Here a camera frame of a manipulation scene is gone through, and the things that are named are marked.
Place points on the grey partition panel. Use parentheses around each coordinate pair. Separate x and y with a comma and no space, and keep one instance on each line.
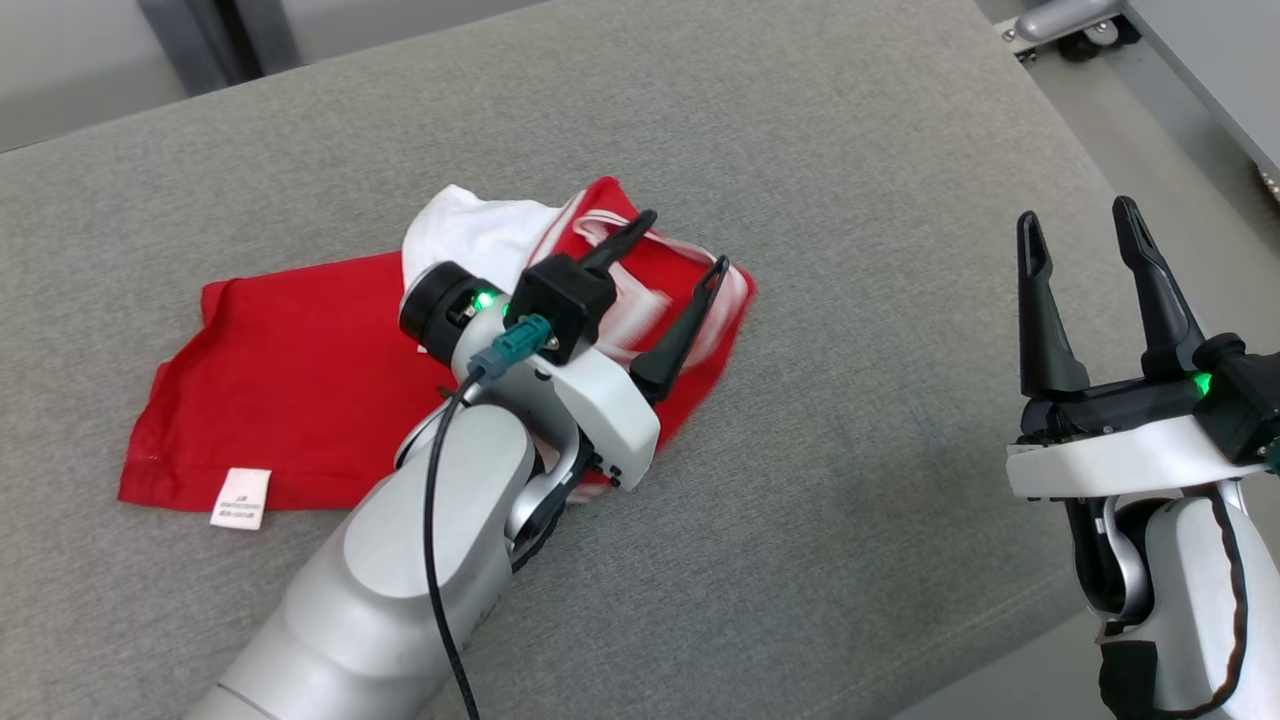
(1220,60)

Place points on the grey fabric sofa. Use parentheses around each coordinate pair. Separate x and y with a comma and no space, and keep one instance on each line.
(800,150)

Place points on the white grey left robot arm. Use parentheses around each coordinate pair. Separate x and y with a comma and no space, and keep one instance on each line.
(340,610)

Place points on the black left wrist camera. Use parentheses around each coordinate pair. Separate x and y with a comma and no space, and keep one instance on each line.
(560,300)

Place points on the red white-sleeved t-shirt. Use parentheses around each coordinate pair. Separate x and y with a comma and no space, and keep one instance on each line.
(300,380)

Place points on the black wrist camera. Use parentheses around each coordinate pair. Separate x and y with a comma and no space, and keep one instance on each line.
(560,300)
(1245,400)

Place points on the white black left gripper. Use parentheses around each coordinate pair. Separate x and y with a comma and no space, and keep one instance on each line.
(610,410)

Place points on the grey foot with black caster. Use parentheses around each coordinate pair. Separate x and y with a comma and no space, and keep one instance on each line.
(1060,18)

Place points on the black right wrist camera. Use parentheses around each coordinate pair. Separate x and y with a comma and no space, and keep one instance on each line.
(1245,400)

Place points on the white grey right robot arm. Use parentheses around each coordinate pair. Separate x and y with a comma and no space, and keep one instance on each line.
(1190,600)

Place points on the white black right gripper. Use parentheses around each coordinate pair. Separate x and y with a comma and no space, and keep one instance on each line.
(1100,460)

